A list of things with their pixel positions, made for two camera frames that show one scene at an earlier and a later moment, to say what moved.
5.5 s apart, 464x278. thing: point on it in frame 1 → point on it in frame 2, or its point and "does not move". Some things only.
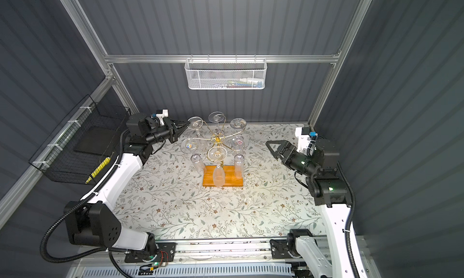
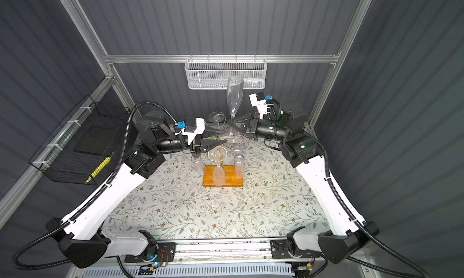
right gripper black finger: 283,144 → 241,121
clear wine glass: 217,154 does not move
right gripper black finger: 276,155 → 243,132
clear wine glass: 216,116 does not move
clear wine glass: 238,142 does not move
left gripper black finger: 180,124 → 212,133
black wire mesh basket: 82,146 does not move
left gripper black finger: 175,135 → 208,145
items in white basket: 241,83 does not move
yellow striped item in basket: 99,169 does not move
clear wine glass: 196,123 → 234,90
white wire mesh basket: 225,74 does not move
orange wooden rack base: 229,180 does not move
